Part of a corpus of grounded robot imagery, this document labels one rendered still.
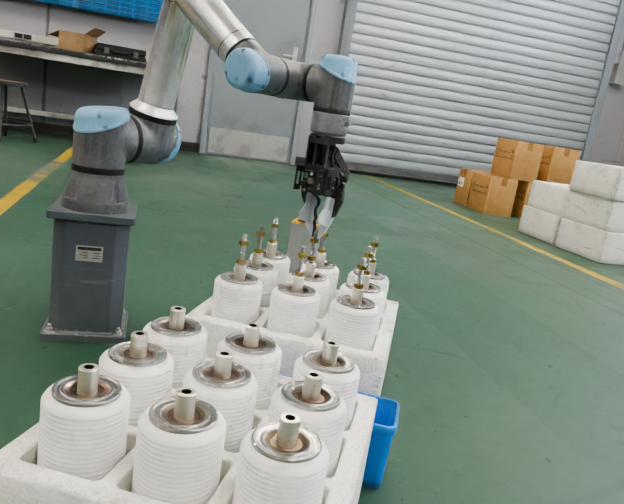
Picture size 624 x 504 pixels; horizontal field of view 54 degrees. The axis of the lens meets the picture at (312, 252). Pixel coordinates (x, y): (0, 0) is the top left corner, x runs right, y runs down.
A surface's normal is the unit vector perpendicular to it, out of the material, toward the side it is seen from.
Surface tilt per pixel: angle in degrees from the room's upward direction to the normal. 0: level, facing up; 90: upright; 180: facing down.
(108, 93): 90
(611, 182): 90
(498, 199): 90
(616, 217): 90
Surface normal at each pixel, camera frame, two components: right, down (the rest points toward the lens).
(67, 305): 0.24, 0.25
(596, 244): -0.94, -0.07
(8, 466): 0.15, -0.96
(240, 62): -0.54, 0.11
